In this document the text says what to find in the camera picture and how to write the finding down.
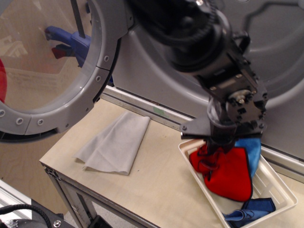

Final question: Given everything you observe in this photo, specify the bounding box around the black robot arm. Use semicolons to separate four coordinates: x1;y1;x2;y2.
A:
128;0;268;154

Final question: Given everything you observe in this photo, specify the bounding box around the light blue cloth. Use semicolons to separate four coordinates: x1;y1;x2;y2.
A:
235;138;261;178

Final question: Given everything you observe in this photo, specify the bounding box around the white plastic basket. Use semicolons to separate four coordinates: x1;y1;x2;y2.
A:
179;139;298;228

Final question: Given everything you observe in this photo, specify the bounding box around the red cloth black trim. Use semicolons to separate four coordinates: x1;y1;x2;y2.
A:
189;145;253;202

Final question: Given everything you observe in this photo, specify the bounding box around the aluminium table frame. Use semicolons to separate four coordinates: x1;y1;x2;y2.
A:
42;163;157;228

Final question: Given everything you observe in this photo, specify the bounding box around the blue clamp handle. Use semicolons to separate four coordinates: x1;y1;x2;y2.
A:
45;26;91;67

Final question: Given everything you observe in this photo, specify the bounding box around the black base with cable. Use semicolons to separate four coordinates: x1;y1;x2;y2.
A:
0;200;73;228

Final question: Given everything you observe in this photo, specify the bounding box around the grey cloth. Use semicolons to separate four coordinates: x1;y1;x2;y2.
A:
74;112;150;175

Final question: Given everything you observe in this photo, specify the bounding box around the dark blue cloth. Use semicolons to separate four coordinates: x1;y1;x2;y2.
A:
223;198;276;228

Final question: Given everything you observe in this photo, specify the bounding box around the grey round machine door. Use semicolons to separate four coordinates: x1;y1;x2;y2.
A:
0;0;133;143

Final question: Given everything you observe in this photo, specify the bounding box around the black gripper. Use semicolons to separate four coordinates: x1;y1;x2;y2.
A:
180;99;264;155

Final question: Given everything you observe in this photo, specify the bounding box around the grey laundry machine body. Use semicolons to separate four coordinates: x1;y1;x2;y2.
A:
108;0;304;181

